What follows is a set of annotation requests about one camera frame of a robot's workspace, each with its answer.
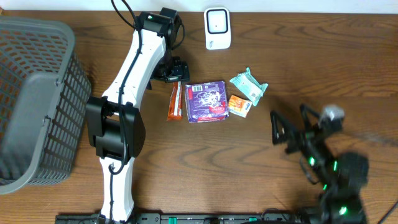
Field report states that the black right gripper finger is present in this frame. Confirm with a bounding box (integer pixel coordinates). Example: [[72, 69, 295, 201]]
[[300, 104, 320, 128], [270, 110, 294, 145]]

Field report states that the orange snack bar wrapper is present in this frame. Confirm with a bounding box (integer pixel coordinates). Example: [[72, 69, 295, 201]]
[[167, 82, 182, 121]]

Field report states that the small orange tissue packet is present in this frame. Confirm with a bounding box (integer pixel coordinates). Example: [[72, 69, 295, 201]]
[[228, 95, 252, 118]]

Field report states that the purple square snack packet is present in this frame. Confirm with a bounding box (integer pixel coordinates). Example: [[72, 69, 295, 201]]
[[185, 81, 229, 123]]

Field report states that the teal packet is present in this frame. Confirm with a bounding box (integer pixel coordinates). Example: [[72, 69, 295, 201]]
[[229, 67, 269, 106]]

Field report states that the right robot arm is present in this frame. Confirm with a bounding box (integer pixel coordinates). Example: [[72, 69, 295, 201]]
[[270, 104, 369, 223]]

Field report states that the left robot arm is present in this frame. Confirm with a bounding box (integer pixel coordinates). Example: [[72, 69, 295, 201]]
[[85, 7, 190, 223]]

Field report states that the white barcode scanner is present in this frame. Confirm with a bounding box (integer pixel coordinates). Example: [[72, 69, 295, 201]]
[[203, 7, 231, 50]]

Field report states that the grey plastic mesh basket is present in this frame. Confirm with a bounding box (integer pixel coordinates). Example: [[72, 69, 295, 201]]
[[1, 16, 91, 195]]

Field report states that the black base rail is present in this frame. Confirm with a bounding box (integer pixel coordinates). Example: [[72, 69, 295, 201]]
[[54, 211, 305, 224]]

